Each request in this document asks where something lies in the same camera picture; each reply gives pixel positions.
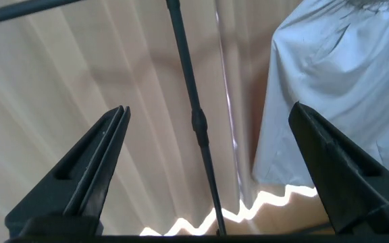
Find black clothes rack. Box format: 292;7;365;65
0;0;228;236

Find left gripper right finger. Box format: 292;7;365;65
288;101;389;236

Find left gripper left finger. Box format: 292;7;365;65
5;105;132;237

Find pale grey shorts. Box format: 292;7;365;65
251;0;389;189

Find beige curtain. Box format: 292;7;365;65
0;0;305;236

